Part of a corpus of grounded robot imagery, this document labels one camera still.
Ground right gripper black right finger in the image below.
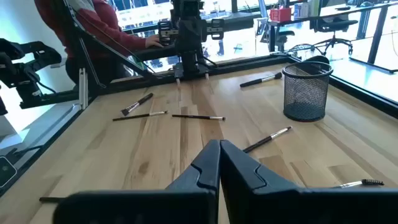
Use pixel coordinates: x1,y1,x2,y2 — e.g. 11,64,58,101
220,139,398,224

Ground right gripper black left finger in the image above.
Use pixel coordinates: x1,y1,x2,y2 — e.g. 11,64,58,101
52,139,221,224

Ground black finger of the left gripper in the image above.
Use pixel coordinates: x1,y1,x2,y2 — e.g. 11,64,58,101
157,19,191,45
190,18,225,40

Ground large fluffy powder brush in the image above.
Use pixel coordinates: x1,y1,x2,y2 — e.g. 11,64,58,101
239,72,283,88

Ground thin black makeup brush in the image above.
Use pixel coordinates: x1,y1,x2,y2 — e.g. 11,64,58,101
172,114,226,121
242,125,293,154
112,110,169,122
39,196,67,203

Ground person's hand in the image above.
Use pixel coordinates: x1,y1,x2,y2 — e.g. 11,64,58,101
144,34,165,49

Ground red box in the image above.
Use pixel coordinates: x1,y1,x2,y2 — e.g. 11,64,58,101
269,7,292,23

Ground person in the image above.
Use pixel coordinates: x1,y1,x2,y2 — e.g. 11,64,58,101
33,0,164,85

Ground black office chair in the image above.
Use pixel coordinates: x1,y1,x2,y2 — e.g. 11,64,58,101
310,15,359,57
273,29,296,53

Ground flat-head makeup brush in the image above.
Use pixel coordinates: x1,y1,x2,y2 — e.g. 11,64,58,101
120,92,154,117

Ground white storage boxes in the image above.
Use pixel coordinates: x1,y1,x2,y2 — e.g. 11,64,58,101
294,0,321,19

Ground silver extrusion bar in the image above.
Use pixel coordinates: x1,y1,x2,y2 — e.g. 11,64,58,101
78,67,90,111

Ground black mesh pen cup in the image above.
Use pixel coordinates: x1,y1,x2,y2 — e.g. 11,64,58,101
282,61,334,123

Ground black mounted device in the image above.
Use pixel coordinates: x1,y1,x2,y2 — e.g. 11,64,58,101
0,38,63,116

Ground black-legged office desk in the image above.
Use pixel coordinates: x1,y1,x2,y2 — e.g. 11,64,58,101
269,1,398,74

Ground black phone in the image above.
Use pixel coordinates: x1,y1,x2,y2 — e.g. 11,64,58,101
0,155,18,189

